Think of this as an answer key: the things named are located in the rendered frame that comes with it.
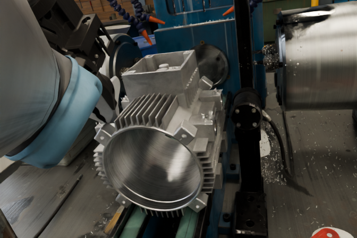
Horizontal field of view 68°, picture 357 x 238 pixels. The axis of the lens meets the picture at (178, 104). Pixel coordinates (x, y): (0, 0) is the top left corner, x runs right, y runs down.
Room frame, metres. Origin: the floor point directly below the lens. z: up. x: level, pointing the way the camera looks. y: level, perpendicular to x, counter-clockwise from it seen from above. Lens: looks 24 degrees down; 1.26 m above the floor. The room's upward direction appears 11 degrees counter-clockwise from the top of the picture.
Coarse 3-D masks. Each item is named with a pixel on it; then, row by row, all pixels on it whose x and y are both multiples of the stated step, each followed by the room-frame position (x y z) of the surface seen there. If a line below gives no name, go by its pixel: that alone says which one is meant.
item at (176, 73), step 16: (144, 64) 0.50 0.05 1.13; (160, 64) 0.52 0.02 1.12; (176, 64) 0.51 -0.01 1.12; (192, 64) 0.46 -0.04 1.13; (128, 80) 0.41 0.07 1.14; (144, 80) 0.41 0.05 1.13; (160, 80) 0.40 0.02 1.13; (176, 80) 0.39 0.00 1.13; (192, 80) 0.44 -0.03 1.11; (128, 96) 0.42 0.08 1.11; (192, 96) 0.42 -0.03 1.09
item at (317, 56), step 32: (288, 32) 0.56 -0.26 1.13; (320, 32) 0.53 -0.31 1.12; (352, 32) 0.51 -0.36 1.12; (256, 64) 0.61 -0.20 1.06; (288, 64) 0.53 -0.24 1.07; (320, 64) 0.51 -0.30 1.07; (352, 64) 0.49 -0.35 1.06; (288, 96) 0.53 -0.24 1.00; (320, 96) 0.51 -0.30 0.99; (352, 96) 0.49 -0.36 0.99
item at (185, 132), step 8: (200, 80) 0.48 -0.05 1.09; (208, 80) 0.49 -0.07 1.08; (200, 88) 0.48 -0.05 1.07; (208, 88) 0.47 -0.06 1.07; (184, 120) 0.32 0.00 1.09; (104, 128) 0.35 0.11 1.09; (112, 128) 0.36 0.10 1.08; (176, 128) 0.32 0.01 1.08; (184, 128) 0.31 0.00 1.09; (192, 128) 0.32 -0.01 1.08; (96, 136) 0.35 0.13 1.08; (104, 136) 0.34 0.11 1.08; (176, 136) 0.31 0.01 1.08; (184, 136) 0.31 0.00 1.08; (192, 136) 0.30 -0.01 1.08; (104, 144) 0.35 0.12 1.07; (120, 200) 0.35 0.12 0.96; (128, 200) 0.34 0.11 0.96; (200, 200) 0.31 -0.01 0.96; (192, 208) 0.31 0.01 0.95; (200, 208) 0.31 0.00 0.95
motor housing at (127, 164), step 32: (160, 96) 0.40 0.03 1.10; (128, 128) 0.33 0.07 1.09; (160, 128) 0.32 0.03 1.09; (96, 160) 0.36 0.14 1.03; (128, 160) 0.40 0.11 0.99; (160, 160) 0.45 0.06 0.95; (192, 160) 0.43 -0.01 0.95; (128, 192) 0.35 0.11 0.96; (160, 192) 0.36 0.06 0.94; (192, 192) 0.33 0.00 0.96
